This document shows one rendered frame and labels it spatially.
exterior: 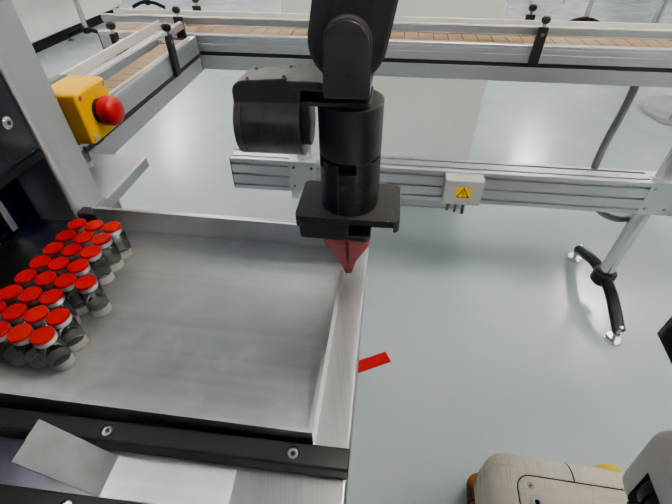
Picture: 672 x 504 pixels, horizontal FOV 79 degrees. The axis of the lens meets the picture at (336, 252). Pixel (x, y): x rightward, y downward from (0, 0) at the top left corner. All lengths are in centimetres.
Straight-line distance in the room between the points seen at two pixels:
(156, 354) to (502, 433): 116
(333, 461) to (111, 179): 57
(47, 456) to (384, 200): 35
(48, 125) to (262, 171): 91
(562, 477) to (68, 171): 109
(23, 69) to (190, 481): 47
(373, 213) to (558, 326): 142
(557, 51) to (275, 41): 73
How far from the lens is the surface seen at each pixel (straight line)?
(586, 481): 114
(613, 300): 180
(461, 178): 137
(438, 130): 197
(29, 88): 61
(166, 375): 44
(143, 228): 61
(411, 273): 177
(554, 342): 171
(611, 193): 158
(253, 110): 37
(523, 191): 149
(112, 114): 67
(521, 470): 109
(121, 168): 78
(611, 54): 133
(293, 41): 123
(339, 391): 40
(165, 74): 112
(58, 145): 64
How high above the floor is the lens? 123
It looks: 42 degrees down
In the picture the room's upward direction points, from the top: straight up
